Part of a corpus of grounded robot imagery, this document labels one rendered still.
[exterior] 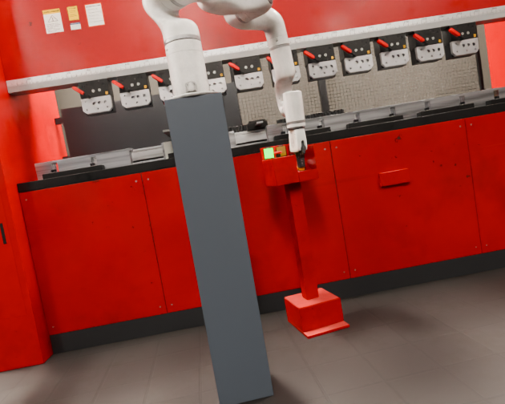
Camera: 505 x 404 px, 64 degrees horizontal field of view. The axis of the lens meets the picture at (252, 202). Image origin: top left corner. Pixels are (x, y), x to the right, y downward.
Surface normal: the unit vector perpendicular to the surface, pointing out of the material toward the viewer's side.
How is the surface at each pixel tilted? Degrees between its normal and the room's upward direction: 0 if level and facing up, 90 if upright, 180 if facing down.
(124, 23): 90
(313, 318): 90
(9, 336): 90
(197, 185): 90
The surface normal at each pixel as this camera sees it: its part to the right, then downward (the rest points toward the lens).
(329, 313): 0.26, 0.03
